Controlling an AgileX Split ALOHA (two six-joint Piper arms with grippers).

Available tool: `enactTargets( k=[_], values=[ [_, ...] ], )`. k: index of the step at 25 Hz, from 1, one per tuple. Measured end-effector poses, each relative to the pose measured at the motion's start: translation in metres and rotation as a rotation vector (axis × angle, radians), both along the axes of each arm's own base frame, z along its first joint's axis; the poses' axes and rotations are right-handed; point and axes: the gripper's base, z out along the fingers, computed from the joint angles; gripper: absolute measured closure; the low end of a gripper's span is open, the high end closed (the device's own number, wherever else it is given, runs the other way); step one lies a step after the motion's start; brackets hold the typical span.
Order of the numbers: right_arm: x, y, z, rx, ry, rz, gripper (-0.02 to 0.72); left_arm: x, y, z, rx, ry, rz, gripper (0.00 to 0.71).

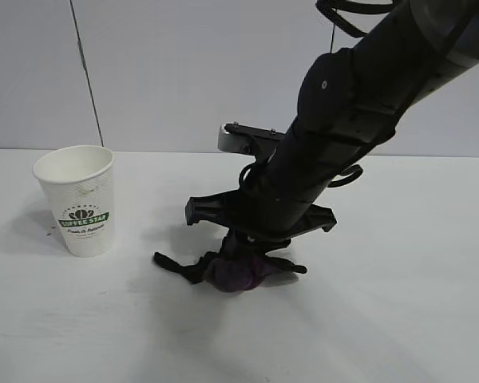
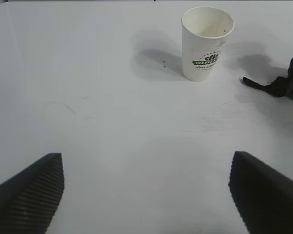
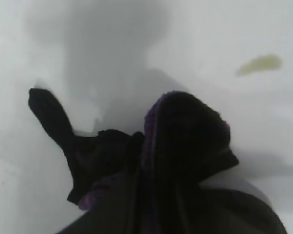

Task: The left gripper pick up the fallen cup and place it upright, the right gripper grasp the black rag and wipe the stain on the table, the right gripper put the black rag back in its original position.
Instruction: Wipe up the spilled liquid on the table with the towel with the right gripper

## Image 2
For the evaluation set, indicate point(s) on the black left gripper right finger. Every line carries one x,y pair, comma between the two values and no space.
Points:
268,200

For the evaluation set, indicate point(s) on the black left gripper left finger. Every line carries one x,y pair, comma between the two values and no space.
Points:
24,200

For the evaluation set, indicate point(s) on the purple and black cloth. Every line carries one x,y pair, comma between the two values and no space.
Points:
283,86

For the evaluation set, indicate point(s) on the white paper coffee cup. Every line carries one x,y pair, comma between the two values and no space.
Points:
200,48

